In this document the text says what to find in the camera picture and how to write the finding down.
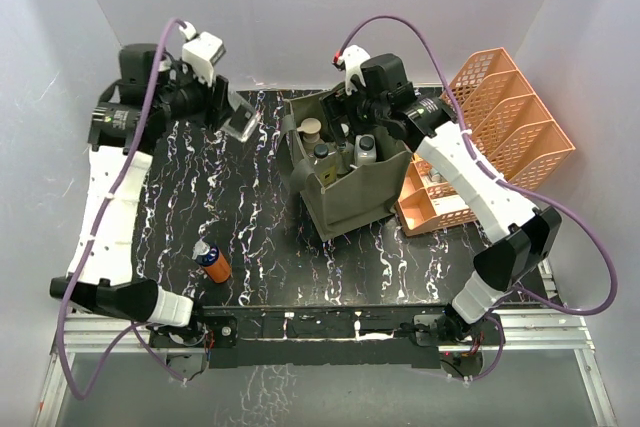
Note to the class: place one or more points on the olive green canvas bag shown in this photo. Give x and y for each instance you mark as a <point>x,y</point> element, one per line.
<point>364,195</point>

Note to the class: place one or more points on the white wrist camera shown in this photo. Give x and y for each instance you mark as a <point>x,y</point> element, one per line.
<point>201,51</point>
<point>350,61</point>

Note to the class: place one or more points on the orange low basket tray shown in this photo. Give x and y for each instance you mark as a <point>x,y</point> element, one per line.
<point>428,203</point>

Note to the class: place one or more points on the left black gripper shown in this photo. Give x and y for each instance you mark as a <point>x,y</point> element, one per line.
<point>222,105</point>

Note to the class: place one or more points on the clear square bottle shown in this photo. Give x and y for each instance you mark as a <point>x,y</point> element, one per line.
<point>242,118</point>
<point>327,162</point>

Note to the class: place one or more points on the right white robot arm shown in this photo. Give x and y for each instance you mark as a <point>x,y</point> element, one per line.
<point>376,92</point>

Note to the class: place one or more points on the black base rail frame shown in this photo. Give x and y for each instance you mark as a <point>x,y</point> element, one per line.
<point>410,335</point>

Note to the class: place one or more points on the orange tall file organizer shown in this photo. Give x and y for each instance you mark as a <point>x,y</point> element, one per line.
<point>510,124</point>

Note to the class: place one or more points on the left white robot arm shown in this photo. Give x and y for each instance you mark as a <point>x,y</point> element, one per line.
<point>100,278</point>

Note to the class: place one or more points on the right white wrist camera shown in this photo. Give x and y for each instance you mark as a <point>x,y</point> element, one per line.
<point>350,61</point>

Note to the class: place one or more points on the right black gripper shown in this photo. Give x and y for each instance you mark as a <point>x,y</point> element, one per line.
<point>336,106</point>

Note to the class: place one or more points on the beige pump lotion bottle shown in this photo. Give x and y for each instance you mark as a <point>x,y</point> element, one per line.
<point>309,130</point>

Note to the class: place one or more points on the white rectangular bottle black cap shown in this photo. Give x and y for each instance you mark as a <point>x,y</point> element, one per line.
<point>365,152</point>

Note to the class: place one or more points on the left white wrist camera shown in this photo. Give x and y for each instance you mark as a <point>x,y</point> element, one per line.
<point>201,51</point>

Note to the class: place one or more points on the orange spray bottle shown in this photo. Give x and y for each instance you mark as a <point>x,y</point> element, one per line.
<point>209,257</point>

